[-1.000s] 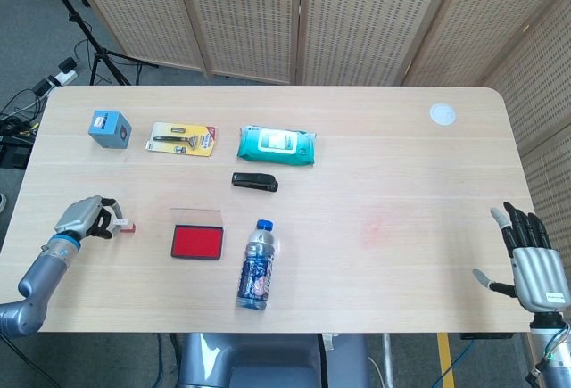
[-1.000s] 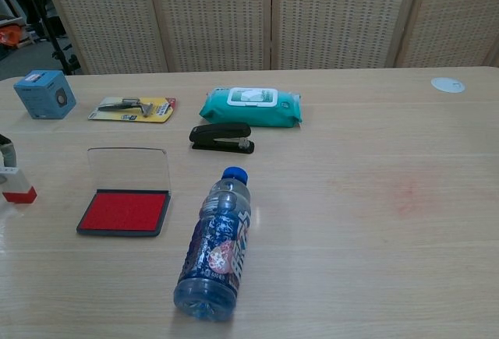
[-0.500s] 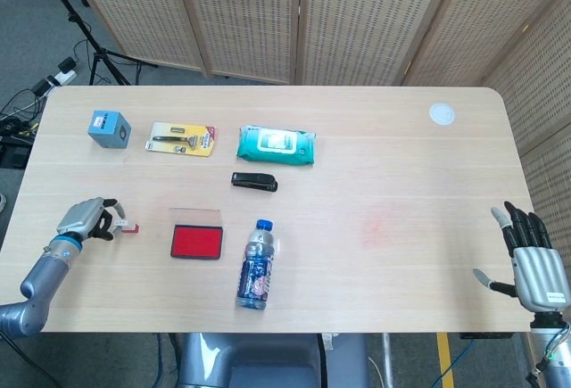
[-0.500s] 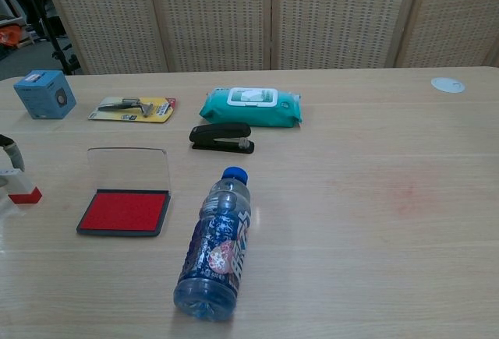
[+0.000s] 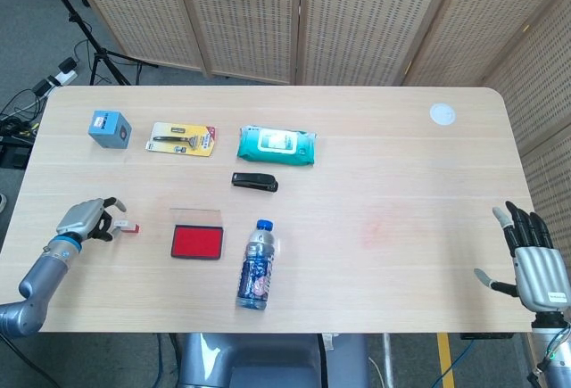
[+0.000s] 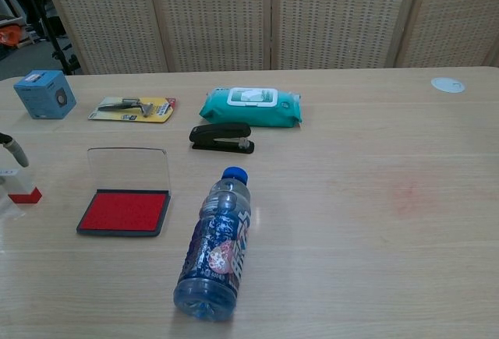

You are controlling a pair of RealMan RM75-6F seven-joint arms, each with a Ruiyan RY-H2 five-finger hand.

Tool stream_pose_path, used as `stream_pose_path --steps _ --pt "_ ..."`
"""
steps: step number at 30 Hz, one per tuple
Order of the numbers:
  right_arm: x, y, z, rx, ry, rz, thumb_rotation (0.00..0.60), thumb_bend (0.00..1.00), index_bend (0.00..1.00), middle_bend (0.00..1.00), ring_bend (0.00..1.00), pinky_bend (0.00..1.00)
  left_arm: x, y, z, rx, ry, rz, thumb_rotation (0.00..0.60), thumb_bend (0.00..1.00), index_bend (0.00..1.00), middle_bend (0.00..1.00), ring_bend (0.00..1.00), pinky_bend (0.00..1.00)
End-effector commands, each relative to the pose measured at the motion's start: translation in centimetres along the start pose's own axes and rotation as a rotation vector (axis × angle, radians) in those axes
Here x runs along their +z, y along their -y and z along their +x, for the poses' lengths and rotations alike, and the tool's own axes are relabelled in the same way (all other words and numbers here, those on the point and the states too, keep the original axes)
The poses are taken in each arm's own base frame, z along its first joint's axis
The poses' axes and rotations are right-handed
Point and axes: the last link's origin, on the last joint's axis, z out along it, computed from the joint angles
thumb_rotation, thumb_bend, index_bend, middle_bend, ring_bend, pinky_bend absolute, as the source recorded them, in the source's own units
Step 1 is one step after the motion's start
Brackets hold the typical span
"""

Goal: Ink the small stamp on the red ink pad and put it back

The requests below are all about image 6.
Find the orange white device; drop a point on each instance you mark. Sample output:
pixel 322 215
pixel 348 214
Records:
pixel 9 37

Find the green wet wipes pack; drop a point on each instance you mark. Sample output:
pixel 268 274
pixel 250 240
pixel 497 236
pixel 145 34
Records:
pixel 249 113

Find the blue drink bottle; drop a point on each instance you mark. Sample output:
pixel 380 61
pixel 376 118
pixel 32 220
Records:
pixel 214 257

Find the wooden perforated screen panel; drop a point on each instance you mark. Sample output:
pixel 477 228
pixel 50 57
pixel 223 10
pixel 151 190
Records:
pixel 109 15
pixel 214 15
pixel 456 15
pixel 343 15

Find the razor in yellow blister pack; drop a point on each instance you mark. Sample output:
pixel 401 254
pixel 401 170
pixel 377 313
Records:
pixel 156 111

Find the black tripod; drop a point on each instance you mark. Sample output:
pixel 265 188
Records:
pixel 54 43

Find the black stapler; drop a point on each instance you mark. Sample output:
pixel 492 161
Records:
pixel 218 134

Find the blue cardboard box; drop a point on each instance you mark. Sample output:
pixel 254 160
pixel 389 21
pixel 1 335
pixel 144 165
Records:
pixel 39 97

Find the red ink pad clear lid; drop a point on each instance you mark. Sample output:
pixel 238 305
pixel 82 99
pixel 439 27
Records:
pixel 124 210

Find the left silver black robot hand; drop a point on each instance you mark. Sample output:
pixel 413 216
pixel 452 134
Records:
pixel 17 152

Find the white round grommet cap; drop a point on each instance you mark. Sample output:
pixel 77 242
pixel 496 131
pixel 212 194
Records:
pixel 448 84

